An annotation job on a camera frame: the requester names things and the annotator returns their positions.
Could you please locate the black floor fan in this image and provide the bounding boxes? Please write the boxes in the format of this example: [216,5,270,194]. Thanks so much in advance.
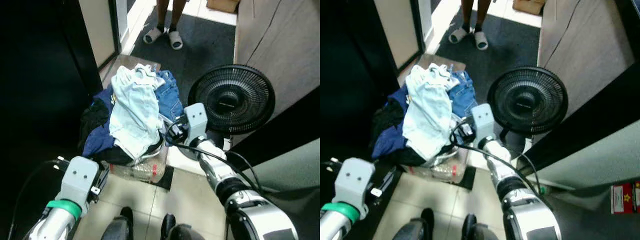
[486,65,569,160]
[187,63,277,162]

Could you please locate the brown cardboard box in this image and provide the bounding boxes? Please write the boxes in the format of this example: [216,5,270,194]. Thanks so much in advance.
[206,0,241,14]
[512,0,547,15]

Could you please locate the person's left leg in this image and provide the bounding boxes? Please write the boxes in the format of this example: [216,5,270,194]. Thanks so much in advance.
[475,0,492,33]
[171,0,188,33]

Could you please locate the navy blue garment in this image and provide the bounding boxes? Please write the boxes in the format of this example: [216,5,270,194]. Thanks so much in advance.
[371,86,412,161]
[81,86,122,160]

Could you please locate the black garment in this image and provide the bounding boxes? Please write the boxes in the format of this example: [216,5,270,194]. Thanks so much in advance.
[77,99,111,147]
[369,100,403,143]

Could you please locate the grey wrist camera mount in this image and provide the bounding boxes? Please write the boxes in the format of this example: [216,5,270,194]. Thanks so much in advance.
[183,102,210,147]
[470,103,496,145]
[59,155,101,207]
[333,157,377,209]

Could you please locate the red warning sticker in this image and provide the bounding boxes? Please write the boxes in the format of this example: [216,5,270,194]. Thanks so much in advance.
[610,181,640,216]

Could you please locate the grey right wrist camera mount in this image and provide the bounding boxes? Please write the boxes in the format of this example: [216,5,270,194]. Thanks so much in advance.
[183,102,210,147]
[470,103,496,145]

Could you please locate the clear plastic laundry basket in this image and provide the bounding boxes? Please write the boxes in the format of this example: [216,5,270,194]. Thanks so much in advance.
[106,142,169,185]
[402,145,470,185]

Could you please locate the person's leg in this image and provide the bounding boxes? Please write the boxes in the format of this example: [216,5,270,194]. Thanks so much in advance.
[460,0,477,29]
[475,0,492,33]
[155,0,172,30]
[171,0,188,33]

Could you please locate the dark grey floor mat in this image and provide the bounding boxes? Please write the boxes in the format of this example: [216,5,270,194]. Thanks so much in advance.
[435,9,542,103]
[130,9,237,108]

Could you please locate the black robot foot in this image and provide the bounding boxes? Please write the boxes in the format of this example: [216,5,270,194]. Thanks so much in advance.
[391,207,435,240]
[159,213,207,240]
[460,213,502,240]
[99,206,135,240]

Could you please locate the light blue shirt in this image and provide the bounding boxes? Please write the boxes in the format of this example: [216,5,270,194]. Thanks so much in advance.
[401,64,461,162]
[108,64,167,161]

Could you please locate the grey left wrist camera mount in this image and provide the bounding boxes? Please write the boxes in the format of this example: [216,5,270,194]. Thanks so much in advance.
[333,157,377,209]
[59,155,101,207]

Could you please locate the beige door with black frame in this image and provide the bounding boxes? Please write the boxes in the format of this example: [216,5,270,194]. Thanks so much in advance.
[64,0,125,97]
[361,0,434,91]

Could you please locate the blue denim jeans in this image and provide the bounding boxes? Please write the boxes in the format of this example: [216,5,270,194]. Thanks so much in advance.
[447,70,478,121]
[153,69,185,125]

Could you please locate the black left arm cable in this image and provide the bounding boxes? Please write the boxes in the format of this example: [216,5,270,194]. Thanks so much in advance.
[9,158,70,240]

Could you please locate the light wooden cabinet panel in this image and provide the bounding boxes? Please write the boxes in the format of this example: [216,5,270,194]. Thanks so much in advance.
[537,0,637,126]
[233,0,321,133]

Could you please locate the black robot left foot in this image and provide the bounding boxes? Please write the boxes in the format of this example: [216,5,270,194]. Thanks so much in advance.
[99,206,135,240]
[391,207,435,240]

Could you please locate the person's right leg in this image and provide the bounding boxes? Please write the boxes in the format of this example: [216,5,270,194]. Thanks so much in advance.
[155,0,172,30]
[460,0,477,29]

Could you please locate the black robot right foot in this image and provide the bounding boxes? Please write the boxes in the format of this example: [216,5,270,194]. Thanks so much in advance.
[460,213,502,240]
[159,213,207,240]

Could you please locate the white slipper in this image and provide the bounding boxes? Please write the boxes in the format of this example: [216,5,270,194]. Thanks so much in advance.
[473,30,489,51]
[143,26,164,45]
[448,26,469,45]
[168,30,184,51]

